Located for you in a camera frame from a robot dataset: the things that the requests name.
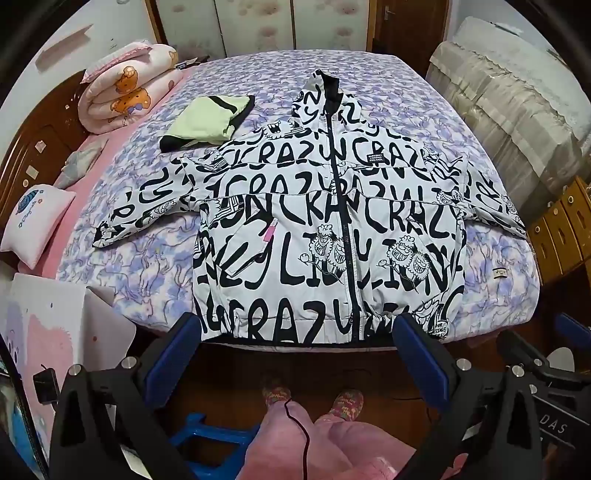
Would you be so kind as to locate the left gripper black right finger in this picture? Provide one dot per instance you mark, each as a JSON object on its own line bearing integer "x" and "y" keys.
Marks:
{"x": 489, "y": 416}

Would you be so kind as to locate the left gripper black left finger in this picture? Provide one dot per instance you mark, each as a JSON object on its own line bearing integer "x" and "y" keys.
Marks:
{"x": 99, "y": 411}

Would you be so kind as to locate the white black graffiti print jacket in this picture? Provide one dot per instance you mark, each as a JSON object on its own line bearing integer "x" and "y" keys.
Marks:
{"x": 323, "y": 228}

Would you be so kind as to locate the small black box device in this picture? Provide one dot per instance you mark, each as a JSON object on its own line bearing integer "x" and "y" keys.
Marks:
{"x": 46, "y": 387}

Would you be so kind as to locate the pink white cartoon board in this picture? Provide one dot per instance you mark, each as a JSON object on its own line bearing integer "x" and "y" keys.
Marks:
{"x": 47, "y": 323}

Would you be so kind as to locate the purple cat print blanket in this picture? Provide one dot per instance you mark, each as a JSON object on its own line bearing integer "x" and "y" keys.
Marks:
{"x": 150, "y": 273}

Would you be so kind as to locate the right floral slipper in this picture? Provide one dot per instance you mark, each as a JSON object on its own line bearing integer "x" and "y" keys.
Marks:
{"x": 348, "y": 405}

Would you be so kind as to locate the floral slipper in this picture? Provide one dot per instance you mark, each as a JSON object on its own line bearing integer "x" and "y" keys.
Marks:
{"x": 275, "y": 394}
{"x": 348, "y": 405}

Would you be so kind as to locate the pink fleece trouser legs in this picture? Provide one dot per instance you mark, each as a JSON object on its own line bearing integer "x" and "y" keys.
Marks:
{"x": 289, "y": 445}

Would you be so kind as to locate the left floral slipper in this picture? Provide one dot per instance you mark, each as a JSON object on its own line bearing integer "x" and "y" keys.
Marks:
{"x": 275, "y": 394}

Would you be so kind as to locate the white pink small pillow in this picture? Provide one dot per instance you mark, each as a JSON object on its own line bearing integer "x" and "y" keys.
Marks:
{"x": 33, "y": 221}

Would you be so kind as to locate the pink bed sheet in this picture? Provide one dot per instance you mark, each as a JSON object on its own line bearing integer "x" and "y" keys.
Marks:
{"x": 50, "y": 259}

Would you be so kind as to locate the grey folded cloth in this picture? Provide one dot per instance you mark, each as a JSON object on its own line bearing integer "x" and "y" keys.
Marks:
{"x": 79, "y": 163}

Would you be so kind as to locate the brown wooden headboard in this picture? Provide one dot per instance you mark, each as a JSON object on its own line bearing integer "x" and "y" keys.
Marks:
{"x": 45, "y": 139}

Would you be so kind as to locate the folded green black garment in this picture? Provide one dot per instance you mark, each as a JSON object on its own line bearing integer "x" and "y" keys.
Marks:
{"x": 207, "y": 120}

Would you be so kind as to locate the rolled pink bear quilt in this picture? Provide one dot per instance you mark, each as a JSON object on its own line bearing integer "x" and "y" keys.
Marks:
{"x": 125, "y": 85}

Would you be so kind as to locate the white floral sliding wardrobe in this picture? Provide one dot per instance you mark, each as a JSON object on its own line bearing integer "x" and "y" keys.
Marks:
{"x": 224, "y": 28}

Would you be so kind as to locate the brown wooden door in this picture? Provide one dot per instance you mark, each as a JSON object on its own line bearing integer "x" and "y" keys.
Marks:
{"x": 410, "y": 30}

